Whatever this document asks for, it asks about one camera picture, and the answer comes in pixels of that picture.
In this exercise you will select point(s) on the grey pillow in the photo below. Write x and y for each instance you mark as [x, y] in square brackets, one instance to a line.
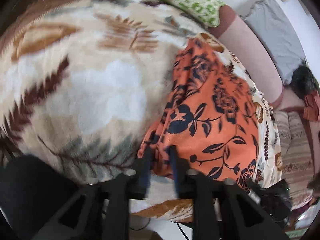
[274, 30]

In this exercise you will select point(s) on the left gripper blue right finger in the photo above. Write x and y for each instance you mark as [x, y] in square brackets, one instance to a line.
[179, 168]

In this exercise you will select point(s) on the black fluffy item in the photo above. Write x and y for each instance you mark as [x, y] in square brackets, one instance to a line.
[303, 81]

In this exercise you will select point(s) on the pink maroon bolster cushion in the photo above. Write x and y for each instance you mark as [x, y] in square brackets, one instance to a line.
[236, 35]

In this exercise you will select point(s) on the beige leaf pattern blanket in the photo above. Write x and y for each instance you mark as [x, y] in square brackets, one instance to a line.
[82, 81]

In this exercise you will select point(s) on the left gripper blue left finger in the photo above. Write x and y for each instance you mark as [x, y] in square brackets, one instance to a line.
[143, 167]

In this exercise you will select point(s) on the coral red cloth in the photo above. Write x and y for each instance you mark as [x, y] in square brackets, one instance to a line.
[312, 106]

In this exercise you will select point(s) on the orange black floral garment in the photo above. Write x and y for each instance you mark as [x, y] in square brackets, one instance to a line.
[209, 117]

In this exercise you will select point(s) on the striped brown beige bedding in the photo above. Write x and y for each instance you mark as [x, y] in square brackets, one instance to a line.
[299, 143]

